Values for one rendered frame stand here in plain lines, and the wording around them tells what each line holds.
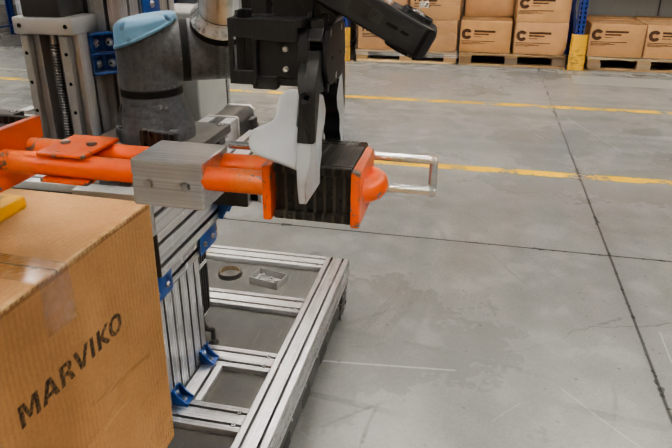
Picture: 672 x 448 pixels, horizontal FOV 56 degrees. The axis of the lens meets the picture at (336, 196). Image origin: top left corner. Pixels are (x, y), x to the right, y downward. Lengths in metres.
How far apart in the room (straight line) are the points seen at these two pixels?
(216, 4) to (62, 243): 0.53
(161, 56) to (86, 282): 0.54
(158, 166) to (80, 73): 0.85
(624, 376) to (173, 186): 2.07
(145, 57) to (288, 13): 0.70
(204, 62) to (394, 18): 0.75
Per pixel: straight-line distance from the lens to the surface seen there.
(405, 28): 0.50
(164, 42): 1.21
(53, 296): 0.74
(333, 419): 2.10
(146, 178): 0.59
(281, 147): 0.51
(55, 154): 0.63
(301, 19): 0.51
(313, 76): 0.49
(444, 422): 2.11
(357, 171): 0.51
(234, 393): 1.88
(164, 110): 1.23
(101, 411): 0.87
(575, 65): 7.74
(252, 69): 0.52
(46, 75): 1.47
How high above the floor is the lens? 1.40
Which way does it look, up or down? 22 degrees down
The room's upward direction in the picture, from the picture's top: straight up
